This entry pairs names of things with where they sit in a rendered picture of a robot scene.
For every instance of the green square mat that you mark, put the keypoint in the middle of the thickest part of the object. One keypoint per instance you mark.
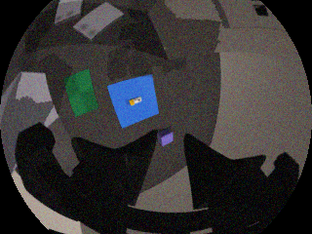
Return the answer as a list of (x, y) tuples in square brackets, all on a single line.
[(80, 92)]

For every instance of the small purple cube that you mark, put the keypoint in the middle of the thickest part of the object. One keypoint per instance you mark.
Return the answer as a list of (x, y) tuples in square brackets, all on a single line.
[(165, 137)]

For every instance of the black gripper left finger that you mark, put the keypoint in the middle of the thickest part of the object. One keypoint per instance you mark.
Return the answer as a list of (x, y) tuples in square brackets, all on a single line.
[(130, 162)]

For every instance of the blue square mat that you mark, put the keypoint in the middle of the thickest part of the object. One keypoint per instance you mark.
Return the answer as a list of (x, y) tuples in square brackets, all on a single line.
[(122, 92)]

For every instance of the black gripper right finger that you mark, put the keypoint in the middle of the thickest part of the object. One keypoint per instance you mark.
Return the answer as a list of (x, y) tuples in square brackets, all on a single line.
[(210, 171)]

